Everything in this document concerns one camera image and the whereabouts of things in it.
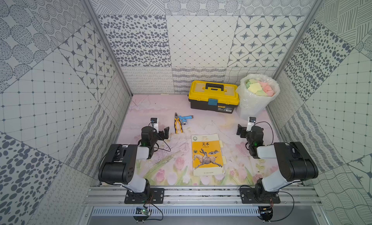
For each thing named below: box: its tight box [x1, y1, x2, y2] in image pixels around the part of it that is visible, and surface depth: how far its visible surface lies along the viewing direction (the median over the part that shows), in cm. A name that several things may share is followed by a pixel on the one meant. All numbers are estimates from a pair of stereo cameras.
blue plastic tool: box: [178, 115, 194, 126], surface depth 106 cm
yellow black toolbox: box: [187, 80, 240, 114], surface depth 103 cm
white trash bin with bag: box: [235, 73, 281, 120], surface depth 90 cm
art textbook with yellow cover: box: [191, 133, 225, 177], surface depth 90 cm
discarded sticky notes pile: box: [244, 79, 276, 97], surface depth 91 cm
